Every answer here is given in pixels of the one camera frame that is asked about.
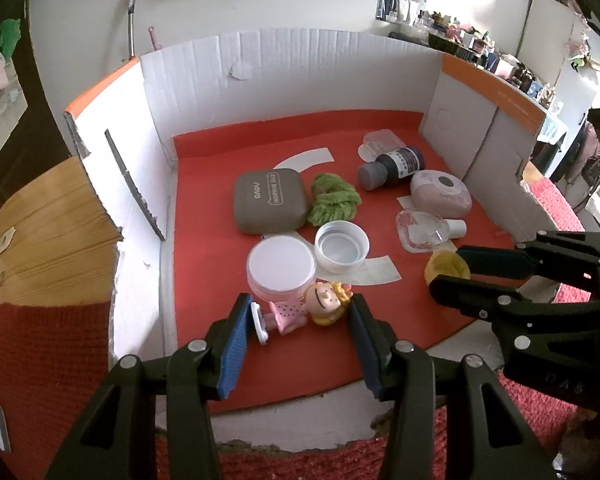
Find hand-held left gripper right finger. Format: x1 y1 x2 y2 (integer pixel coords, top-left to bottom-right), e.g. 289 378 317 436
349 294 556 480

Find pale pink round compact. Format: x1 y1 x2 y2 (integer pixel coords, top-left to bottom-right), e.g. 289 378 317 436
410 170 473 218

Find small clear plastic container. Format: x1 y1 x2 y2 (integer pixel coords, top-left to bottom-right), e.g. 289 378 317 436
358 129 406 161

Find blond doll figurine pink dress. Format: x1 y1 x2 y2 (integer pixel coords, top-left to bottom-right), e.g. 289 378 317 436
250 281 355 346

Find orange and white cardboard box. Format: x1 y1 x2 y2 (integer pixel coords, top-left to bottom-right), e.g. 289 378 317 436
62 27 588 453

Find wooden table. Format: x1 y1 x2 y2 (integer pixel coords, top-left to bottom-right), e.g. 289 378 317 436
0 155 123 318

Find white pole with orange grips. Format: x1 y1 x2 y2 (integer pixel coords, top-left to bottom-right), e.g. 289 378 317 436
125 0 138 61

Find dark brown door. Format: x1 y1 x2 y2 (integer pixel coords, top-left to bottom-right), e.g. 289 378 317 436
0 0 81 248

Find yellow bottle cap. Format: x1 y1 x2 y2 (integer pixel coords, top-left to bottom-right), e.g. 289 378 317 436
424 250 472 286

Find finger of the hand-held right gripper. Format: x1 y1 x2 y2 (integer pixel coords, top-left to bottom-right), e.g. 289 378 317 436
428 274 600 356
456 231 600 278

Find red woven table mat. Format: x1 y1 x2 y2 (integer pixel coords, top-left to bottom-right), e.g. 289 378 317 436
0 180 600 480

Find green knitted scrunchie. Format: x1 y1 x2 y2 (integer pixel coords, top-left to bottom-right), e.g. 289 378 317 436
306 172 362 226

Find green plush toy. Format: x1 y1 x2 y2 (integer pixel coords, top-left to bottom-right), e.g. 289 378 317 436
0 18 22 56

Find white cabinet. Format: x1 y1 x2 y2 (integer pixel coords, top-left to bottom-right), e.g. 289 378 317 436
517 0 600 111

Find black chair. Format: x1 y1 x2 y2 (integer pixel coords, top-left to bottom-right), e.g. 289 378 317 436
530 137 567 183

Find grey rounded case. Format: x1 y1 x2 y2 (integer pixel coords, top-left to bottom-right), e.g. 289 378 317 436
232 167 309 235

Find hanging dark clothes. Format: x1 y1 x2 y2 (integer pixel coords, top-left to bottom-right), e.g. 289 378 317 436
572 120 600 211

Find white screw cap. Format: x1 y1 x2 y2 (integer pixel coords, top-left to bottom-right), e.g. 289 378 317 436
314 221 370 275

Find blue covered table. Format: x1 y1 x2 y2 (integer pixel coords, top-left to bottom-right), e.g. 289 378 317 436
535 110 568 146

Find pale paper bag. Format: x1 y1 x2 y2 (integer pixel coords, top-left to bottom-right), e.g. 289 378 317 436
0 67 28 153

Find dark purple bottle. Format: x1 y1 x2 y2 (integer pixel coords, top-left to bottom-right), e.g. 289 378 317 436
357 146 427 191

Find clear bottle with white cap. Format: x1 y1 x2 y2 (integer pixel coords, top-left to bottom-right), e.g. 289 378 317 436
396 208 467 253

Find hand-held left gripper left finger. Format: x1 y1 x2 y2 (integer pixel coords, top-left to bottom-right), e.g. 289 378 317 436
45 294 255 480

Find wide white lid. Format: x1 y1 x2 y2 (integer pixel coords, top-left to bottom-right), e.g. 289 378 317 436
246 235 317 302

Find clutter of bottles and boxes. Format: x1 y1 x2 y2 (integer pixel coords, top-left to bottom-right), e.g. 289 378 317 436
380 0 563 116

